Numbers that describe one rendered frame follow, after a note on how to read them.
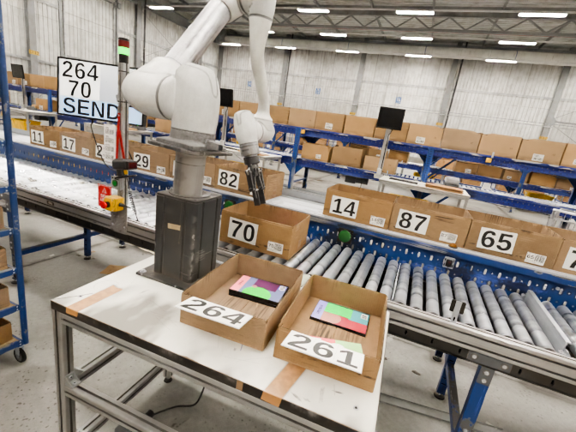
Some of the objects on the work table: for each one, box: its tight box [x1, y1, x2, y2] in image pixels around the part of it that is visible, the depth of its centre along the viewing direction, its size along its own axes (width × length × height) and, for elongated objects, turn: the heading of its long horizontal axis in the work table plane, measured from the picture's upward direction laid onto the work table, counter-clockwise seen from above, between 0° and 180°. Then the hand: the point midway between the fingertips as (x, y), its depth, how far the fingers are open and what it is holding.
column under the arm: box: [135, 189, 222, 291], centre depth 127 cm, size 26×26×33 cm
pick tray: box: [180, 253, 303, 351], centre depth 112 cm, size 28×38×10 cm
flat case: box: [229, 274, 289, 306], centre depth 121 cm, size 14×19×2 cm
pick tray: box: [273, 274, 387, 393], centre depth 103 cm, size 28×38×10 cm
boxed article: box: [310, 336, 363, 354], centre depth 96 cm, size 8×16×2 cm, turn 59°
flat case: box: [309, 299, 370, 338], centre depth 113 cm, size 14×19×2 cm
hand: (259, 198), depth 157 cm, fingers open, 5 cm apart
